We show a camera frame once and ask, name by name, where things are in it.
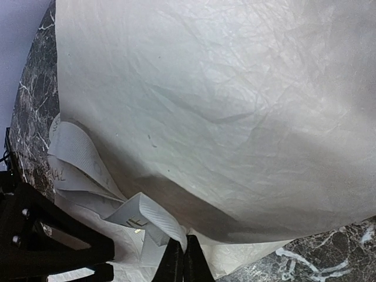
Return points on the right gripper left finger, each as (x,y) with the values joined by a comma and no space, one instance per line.
(170,268)

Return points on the beige wrapping paper sheet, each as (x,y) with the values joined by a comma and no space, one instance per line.
(251,122)

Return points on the white printed ribbon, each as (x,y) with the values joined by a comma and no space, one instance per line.
(139,227)

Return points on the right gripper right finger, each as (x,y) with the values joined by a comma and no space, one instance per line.
(195,266)

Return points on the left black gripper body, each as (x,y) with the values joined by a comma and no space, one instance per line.
(8,240)

